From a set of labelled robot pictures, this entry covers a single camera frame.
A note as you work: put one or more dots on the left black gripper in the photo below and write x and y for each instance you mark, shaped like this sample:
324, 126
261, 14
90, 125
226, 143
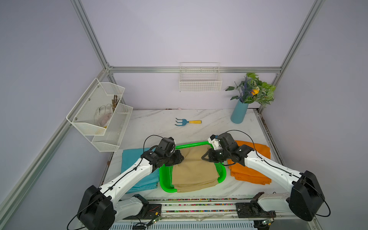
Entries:
177, 159

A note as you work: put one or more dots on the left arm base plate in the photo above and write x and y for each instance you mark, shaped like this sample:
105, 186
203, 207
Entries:
148, 210

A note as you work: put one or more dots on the clear plastic bag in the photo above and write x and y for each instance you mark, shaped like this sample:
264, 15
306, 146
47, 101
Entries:
103, 115

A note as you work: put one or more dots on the aluminium cage frame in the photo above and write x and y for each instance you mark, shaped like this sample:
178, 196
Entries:
52, 50

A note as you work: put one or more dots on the green plastic basket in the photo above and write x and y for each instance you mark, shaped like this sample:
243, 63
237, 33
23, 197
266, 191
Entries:
166, 172

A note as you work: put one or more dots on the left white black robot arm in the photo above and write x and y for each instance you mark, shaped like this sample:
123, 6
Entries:
101, 206

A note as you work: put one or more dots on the orange pants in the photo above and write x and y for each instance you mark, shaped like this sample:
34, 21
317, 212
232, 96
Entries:
243, 173

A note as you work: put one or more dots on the upper white mesh shelf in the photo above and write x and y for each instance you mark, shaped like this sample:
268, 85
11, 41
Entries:
97, 95

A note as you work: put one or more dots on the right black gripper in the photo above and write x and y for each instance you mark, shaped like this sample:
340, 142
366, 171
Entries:
212, 158

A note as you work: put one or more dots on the tan pants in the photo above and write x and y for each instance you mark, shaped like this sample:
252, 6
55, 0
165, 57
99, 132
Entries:
193, 173

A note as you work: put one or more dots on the white mesh shelf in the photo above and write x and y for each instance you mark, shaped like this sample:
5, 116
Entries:
97, 95
111, 140

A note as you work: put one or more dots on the teal vase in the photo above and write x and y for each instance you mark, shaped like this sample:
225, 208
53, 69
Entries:
239, 112

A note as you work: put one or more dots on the artificial flower bouquet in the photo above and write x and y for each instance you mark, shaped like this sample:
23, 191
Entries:
253, 90

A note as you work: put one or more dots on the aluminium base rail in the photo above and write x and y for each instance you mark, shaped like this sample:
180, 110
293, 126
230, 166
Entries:
207, 209

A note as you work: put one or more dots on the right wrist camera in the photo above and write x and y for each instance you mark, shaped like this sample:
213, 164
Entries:
215, 142

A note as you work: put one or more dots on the blue yellow garden rake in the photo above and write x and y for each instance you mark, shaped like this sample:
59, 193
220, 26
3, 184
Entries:
183, 122

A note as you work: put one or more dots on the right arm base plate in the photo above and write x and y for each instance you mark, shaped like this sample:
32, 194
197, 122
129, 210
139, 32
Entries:
253, 209

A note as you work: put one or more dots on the white wire wall basket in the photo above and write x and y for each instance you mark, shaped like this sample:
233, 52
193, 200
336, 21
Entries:
202, 77

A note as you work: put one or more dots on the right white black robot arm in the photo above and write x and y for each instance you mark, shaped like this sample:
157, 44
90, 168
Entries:
303, 196

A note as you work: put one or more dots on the lower white mesh shelf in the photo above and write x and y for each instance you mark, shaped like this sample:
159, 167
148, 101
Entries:
111, 140

